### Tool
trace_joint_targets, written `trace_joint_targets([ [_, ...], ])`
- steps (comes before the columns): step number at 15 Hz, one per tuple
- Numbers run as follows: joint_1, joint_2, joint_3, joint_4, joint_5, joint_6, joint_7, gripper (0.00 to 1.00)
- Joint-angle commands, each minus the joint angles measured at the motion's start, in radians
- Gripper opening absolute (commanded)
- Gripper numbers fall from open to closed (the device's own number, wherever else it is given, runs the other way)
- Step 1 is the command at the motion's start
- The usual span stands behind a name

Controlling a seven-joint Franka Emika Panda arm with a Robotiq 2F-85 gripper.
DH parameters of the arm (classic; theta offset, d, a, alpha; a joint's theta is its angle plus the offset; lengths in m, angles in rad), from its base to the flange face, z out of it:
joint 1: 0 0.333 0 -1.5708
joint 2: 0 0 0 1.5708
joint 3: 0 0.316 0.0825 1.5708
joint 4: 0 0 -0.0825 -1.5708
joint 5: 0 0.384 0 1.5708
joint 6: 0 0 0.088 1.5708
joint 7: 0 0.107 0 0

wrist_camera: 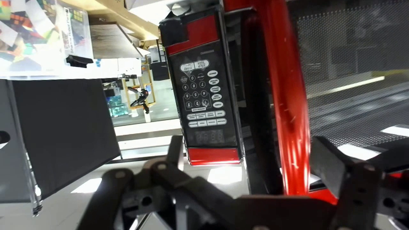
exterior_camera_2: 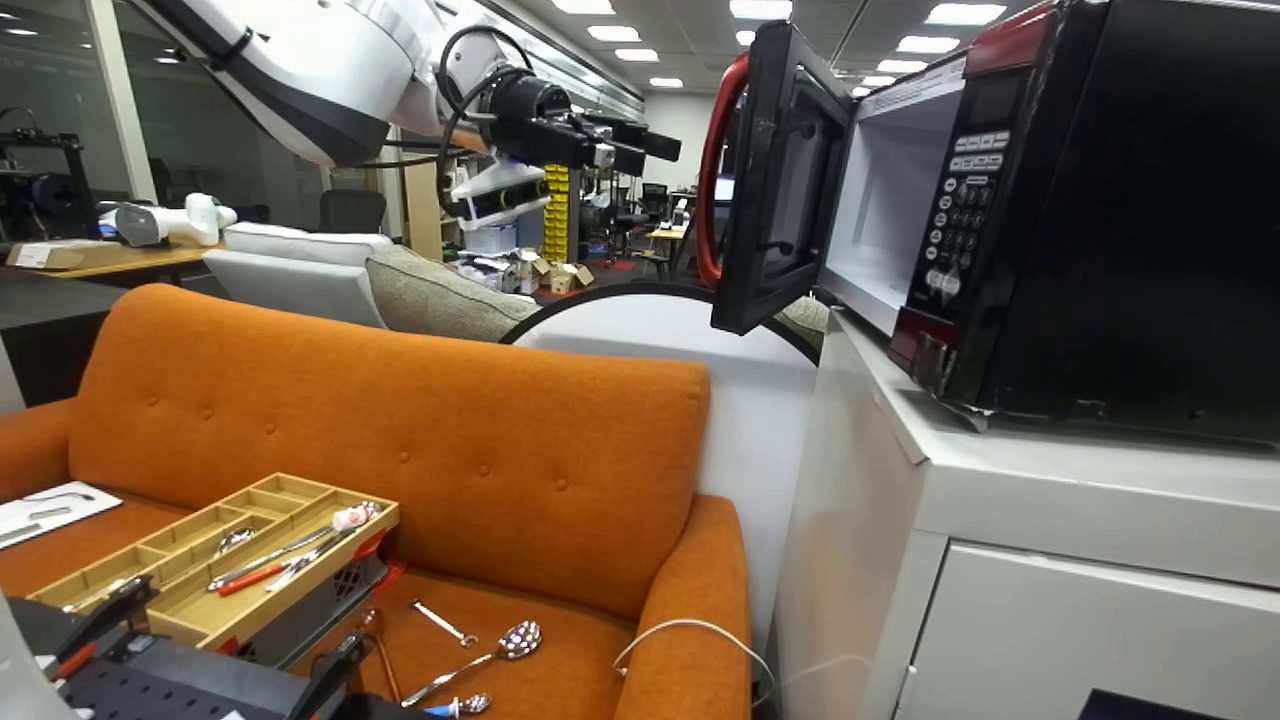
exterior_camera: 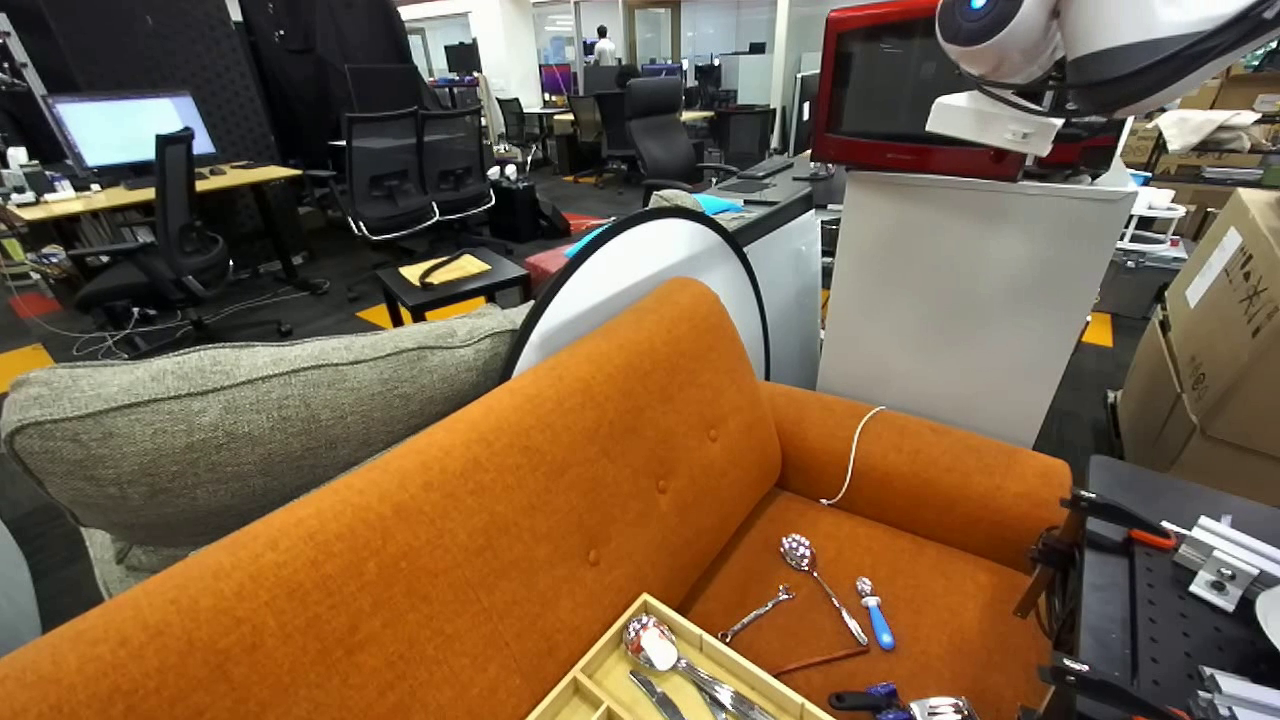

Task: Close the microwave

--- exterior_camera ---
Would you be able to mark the red microwave door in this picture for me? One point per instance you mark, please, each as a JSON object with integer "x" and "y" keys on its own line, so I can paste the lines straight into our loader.
{"x": 880, "y": 82}

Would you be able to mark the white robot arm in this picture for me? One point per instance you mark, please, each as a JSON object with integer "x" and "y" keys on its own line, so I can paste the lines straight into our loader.
{"x": 1147, "y": 41}

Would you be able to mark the round white reflector black rim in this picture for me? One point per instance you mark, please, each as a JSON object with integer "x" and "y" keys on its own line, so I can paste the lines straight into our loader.
{"x": 641, "y": 281}

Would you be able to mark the white desk with dark top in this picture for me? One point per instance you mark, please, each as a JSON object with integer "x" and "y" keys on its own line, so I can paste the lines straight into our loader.
{"x": 785, "y": 265}

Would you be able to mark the orange fabric sofa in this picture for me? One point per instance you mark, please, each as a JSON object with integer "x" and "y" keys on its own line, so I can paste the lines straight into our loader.
{"x": 533, "y": 504}

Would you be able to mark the small black side table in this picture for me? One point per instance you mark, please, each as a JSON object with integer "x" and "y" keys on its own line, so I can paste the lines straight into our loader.
{"x": 455, "y": 275}

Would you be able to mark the silver slotted spoon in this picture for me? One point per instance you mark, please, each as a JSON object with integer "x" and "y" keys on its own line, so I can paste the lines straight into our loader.
{"x": 802, "y": 554}

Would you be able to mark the black mesh office chair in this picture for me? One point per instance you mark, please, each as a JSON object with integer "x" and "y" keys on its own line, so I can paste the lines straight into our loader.
{"x": 457, "y": 161}
{"x": 386, "y": 164}

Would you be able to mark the metal spoon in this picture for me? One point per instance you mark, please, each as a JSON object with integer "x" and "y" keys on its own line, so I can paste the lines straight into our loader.
{"x": 753, "y": 617}

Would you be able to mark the silver ladle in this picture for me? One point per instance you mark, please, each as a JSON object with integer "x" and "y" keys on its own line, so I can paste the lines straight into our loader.
{"x": 656, "y": 646}

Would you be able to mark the wooden cutlery tray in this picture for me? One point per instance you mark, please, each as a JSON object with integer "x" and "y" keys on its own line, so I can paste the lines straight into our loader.
{"x": 602, "y": 681}

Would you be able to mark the white cabinet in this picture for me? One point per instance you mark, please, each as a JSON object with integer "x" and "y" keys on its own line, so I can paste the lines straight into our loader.
{"x": 960, "y": 292}

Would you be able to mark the grey cushion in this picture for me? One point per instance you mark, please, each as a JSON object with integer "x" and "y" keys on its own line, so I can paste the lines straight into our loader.
{"x": 240, "y": 412}

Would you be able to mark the wooden desk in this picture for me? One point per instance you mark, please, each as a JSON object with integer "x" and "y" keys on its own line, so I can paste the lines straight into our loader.
{"x": 135, "y": 194}

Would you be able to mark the computer monitor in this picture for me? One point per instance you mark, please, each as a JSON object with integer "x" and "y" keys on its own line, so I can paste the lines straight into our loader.
{"x": 125, "y": 131}

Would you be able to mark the black work table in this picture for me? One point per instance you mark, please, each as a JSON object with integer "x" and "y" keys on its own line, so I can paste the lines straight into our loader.
{"x": 1147, "y": 626}

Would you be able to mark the large cardboard box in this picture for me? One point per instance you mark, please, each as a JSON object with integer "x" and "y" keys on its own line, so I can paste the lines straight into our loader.
{"x": 1220, "y": 363}

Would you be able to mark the silver metal clamp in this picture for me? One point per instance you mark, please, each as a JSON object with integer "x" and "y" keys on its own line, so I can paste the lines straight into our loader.
{"x": 1225, "y": 554}

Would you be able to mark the stacked cardboard boxes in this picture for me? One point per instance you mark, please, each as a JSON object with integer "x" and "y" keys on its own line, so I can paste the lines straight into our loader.
{"x": 1225, "y": 127}

